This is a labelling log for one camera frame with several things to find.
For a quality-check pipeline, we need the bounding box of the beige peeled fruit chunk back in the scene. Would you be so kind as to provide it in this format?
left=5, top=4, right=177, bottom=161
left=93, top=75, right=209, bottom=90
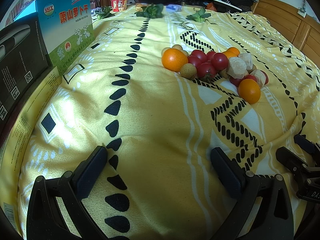
left=238, top=53, right=253, bottom=72

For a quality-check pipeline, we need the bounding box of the wooden headboard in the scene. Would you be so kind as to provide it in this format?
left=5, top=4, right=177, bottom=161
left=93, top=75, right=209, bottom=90
left=252, top=0, right=320, bottom=66

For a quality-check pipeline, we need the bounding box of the large orange left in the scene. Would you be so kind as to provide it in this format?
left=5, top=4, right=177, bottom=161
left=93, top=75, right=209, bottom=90
left=162, top=48, right=188, bottom=72

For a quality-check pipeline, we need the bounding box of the green leafy vegetable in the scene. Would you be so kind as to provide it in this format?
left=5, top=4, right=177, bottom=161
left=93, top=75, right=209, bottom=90
left=186, top=7, right=211, bottom=23
left=94, top=6, right=115, bottom=20
left=135, top=4, right=164, bottom=19

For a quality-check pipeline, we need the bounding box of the green leafy vegetable centre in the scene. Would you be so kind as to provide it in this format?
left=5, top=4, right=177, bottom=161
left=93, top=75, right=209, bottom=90
left=135, top=4, right=164, bottom=19

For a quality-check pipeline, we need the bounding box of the blue green radish box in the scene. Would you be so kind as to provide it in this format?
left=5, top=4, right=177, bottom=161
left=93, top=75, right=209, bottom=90
left=14, top=0, right=95, bottom=81

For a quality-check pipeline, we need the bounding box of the blue white small packet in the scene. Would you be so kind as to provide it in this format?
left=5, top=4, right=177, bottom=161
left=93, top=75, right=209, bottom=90
left=165, top=4, right=182, bottom=12

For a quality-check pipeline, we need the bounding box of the black product box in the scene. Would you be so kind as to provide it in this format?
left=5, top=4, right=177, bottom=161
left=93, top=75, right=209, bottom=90
left=0, top=12, right=49, bottom=129

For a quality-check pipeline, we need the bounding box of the brown longan fruit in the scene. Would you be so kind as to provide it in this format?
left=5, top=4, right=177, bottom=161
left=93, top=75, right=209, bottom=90
left=180, top=63, right=197, bottom=80

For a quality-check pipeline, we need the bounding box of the red instant noodle cup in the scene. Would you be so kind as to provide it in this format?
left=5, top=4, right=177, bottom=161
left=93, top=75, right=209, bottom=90
left=110, top=0, right=127, bottom=12

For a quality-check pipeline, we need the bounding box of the green leafy vegetable left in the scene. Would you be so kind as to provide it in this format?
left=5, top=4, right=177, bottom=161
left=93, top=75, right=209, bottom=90
left=94, top=6, right=115, bottom=20

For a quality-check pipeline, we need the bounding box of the yellow patterned bed sheet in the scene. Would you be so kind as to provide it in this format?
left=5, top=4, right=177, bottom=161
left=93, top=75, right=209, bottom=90
left=17, top=8, right=319, bottom=239

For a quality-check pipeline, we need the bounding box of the yellow snack packet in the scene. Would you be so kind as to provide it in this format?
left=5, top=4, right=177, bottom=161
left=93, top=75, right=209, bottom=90
left=135, top=3, right=148, bottom=11

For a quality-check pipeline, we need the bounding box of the small orange back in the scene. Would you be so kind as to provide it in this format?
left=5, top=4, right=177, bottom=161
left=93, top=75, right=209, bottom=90
left=223, top=47, right=240, bottom=59

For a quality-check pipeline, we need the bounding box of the green leafy vegetable right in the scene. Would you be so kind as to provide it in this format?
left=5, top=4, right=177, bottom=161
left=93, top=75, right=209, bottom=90
left=186, top=7, right=211, bottom=23

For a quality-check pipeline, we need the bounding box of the orange front right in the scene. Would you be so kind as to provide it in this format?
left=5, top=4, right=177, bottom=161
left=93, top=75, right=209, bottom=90
left=238, top=79, right=261, bottom=104

